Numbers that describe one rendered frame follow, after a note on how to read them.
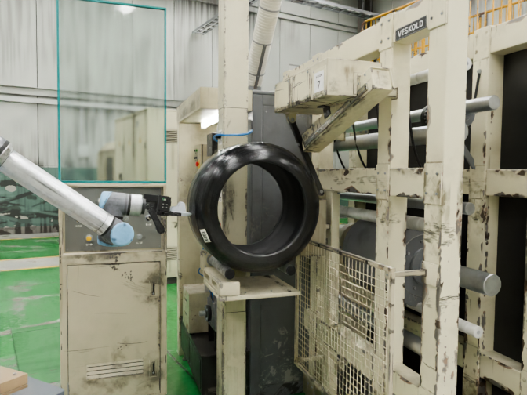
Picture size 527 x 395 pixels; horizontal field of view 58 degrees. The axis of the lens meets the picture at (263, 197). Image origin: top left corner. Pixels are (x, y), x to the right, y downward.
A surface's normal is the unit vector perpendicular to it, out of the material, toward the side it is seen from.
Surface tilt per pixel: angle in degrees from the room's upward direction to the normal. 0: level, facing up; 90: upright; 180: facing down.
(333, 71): 90
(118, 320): 92
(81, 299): 90
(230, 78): 90
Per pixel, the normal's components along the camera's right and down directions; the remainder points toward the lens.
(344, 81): 0.32, 0.05
